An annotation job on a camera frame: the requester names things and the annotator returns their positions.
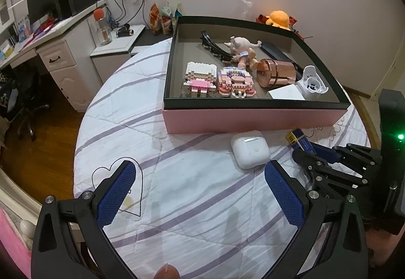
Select blue and white snack bag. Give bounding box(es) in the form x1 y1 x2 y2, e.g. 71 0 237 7
171 1 182 30

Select dark topped low cabinet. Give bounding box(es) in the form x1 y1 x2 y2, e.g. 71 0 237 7
130 29 174 56

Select white haired block figure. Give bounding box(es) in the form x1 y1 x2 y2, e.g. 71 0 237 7
183 61 218 99

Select clear bottle with orange cap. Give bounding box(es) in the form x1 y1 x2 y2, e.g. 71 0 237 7
93 8 113 46

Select orange snack bag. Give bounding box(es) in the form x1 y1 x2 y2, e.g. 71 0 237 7
149 2 162 34

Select black power cable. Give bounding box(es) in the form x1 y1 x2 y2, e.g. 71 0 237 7
131 0 148 27
113 0 128 27

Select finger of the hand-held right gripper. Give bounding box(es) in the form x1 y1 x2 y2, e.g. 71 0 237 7
312 143 382 172
293 149 370 200

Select white bedside cabinet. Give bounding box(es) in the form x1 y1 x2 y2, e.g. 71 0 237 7
90 24 146 85

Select patterned clothes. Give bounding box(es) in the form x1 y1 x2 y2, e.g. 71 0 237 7
0 70 16 147

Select rose gold metal cylinder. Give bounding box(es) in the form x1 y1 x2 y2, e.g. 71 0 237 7
256 58 301 88

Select white desk with drawers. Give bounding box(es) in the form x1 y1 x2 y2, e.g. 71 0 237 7
0 2 108 113

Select white bed frame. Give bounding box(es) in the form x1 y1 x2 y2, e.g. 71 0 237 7
0 168 83 240

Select green and brown snack bag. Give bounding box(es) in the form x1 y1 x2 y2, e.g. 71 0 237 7
161 2 174 34

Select white handheld device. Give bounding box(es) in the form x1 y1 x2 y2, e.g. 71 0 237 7
297 66 330 100

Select pink round block figure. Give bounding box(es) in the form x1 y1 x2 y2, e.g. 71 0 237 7
217 67 256 99

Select person's right hand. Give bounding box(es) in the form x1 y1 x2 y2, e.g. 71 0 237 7
364 228 399 268

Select blue and yellow small box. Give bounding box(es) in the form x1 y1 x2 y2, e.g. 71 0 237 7
286 129 317 153

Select black office chair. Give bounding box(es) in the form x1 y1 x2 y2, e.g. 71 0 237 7
0 73 49 142

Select orange plush octopus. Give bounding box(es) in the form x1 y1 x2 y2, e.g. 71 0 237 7
265 10 291 30

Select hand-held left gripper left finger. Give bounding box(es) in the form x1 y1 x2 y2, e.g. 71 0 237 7
31 159 137 279

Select black computer monitor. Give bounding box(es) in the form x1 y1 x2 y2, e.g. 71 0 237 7
26 0 62 24

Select pink box with dark inside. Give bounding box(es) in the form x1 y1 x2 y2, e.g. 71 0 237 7
162 15 352 135

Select white earbuds case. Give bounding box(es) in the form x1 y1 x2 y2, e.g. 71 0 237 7
230 130 270 169

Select small white box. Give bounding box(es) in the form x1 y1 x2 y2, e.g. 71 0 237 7
267 85 306 100

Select red cartoon storage box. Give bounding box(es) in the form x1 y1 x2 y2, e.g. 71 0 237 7
256 14 304 41

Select small pink doll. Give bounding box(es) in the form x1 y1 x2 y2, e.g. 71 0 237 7
224 35 263 69

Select black hair clip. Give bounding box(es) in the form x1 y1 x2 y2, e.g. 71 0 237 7
200 30 235 63

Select pink cloth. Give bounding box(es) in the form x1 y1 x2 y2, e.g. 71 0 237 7
0 206 32 279

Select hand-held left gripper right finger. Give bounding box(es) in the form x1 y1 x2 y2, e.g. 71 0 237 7
265 159 371 279

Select person's left hand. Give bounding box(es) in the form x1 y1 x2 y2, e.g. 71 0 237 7
156 263 181 279

